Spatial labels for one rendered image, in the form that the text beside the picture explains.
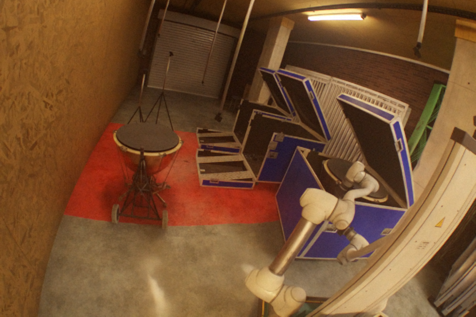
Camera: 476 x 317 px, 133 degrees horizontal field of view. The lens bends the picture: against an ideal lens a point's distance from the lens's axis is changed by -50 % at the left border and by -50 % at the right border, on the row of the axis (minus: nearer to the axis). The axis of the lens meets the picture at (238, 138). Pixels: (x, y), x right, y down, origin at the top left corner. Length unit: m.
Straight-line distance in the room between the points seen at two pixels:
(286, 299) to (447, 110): 2.38
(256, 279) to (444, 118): 2.40
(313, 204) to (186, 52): 7.53
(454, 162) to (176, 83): 8.11
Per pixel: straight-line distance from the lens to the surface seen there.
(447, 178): 0.77
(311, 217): 1.12
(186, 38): 8.09
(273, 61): 5.51
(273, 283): 1.26
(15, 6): 1.36
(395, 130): 1.75
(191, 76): 8.20
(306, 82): 2.72
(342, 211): 1.13
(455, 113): 2.64
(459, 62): 2.81
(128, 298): 1.82
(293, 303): 1.28
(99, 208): 2.41
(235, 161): 3.45
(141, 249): 2.04
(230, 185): 2.93
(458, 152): 0.76
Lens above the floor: 1.69
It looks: 21 degrees down
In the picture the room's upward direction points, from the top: 17 degrees clockwise
